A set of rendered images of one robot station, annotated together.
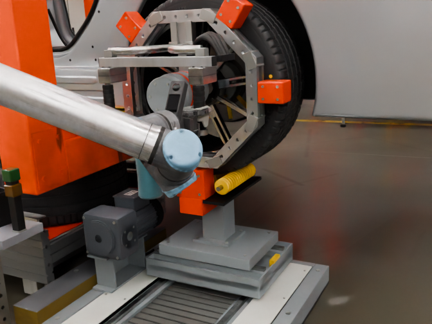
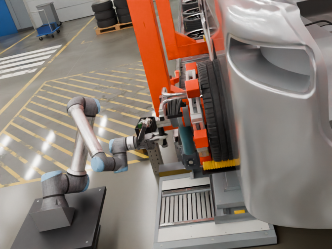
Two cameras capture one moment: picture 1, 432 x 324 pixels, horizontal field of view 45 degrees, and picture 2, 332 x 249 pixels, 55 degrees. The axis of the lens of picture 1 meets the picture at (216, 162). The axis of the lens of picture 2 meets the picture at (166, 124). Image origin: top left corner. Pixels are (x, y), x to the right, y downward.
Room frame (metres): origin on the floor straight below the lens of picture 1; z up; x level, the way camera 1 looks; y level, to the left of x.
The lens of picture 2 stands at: (1.01, -1.64, 1.83)
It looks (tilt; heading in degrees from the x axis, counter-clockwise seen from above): 28 degrees down; 71
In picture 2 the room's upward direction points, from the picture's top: 14 degrees counter-clockwise
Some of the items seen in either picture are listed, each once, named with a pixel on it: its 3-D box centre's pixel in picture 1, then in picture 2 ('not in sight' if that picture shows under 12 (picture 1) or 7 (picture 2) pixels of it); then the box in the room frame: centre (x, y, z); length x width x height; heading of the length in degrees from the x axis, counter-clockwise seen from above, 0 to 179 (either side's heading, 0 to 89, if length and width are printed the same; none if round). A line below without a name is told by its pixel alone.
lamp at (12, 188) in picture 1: (13, 189); not in sight; (1.59, 0.65, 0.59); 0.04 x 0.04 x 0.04; 62
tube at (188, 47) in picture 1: (193, 38); (173, 99); (1.69, 0.05, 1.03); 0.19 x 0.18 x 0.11; 152
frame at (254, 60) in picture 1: (189, 90); (197, 113); (1.84, 0.08, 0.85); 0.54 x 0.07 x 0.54; 62
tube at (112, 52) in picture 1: (142, 39); (174, 86); (1.78, 0.23, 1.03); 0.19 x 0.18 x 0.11; 152
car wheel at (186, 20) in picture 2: not in sight; (199, 21); (4.38, 4.45, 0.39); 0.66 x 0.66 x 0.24
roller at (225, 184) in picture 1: (236, 177); (221, 163); (1.87, -0.07, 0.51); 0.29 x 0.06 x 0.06; 152
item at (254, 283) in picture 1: (220, 258); (235, 192); (1.99, 0.00, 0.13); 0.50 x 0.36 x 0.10; 62
